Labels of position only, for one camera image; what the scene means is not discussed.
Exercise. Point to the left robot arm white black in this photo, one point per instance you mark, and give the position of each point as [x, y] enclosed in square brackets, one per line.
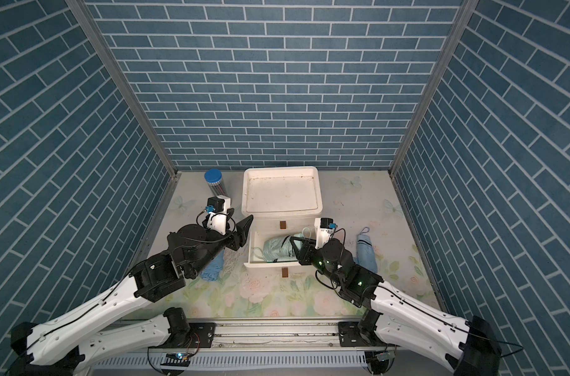
[80, 338]

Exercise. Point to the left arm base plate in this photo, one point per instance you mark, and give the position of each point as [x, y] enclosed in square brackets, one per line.
[198, 335]

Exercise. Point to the white drawer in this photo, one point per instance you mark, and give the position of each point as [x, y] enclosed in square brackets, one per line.
[258, 239]

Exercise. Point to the floral table mat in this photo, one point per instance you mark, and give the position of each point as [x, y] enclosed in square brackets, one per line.
[238, 293]

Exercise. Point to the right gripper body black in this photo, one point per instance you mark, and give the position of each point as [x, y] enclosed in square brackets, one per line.
[318, 258]

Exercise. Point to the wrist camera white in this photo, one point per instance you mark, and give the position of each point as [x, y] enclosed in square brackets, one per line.
[325, 228]
[217, 214]

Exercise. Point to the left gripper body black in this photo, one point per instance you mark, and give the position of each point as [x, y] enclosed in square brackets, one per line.
[231, 240]

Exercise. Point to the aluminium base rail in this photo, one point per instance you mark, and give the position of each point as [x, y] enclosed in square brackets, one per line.
[244, 345]

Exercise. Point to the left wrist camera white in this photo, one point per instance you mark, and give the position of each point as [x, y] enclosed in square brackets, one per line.
[217, 214]

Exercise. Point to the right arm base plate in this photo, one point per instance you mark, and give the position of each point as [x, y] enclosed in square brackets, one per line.
[353, 334]

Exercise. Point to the white plastic drawer cabinet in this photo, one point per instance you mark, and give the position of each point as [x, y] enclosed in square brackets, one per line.
[282, 193]

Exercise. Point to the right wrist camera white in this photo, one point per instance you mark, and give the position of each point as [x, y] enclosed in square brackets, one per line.
[325, 228]

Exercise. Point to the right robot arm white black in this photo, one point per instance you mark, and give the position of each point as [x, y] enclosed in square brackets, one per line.
[407, 305]

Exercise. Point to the pencil tube blue lid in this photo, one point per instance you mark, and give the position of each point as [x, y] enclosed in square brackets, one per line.
[214, 179]

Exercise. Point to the blue umbrella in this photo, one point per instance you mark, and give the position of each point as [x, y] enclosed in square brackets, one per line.
[365, 251]
[212, 271]

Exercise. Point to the green umbrella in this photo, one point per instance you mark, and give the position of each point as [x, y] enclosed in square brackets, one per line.
[275, 250]

